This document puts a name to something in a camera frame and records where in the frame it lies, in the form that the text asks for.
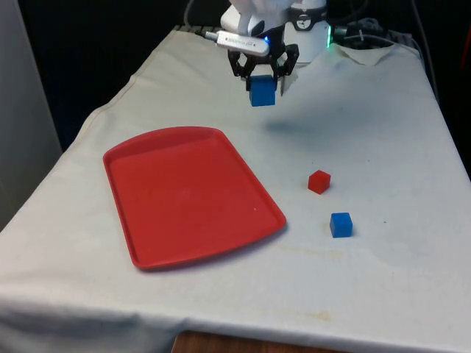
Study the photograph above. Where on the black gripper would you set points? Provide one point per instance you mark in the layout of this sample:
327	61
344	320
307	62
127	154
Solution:
276	39

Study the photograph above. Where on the large blue cube block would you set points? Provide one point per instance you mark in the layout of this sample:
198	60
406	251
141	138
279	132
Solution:
262	90

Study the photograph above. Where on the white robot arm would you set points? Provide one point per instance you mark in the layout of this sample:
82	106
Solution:
307	40

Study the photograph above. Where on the small red cube block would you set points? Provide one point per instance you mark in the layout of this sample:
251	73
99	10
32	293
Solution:
318	181

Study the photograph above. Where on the red tray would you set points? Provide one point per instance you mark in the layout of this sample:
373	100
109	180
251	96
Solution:
187	195

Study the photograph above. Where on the small blue cube block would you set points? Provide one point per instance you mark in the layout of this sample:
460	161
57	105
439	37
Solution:
341	225

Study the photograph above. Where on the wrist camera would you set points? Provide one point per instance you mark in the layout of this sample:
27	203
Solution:
239	42

